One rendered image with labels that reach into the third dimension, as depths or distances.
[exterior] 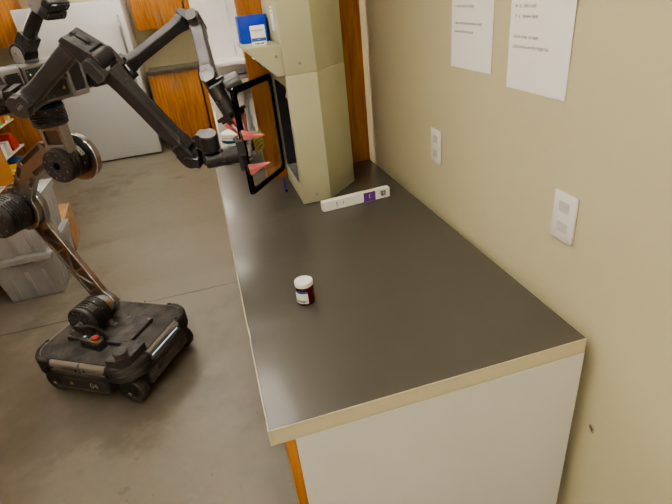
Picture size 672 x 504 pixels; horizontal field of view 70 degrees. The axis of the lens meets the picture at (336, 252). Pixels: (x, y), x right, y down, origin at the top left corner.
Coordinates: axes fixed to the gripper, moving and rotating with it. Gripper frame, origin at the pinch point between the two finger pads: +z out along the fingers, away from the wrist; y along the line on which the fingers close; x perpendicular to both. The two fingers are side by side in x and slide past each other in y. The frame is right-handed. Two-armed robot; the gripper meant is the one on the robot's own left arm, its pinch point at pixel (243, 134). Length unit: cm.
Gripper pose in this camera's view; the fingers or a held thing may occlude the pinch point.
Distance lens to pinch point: 192.9
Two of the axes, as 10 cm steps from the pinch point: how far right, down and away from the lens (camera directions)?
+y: -8.0, 3.1, 5.1
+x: -3.3, 4.9, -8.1
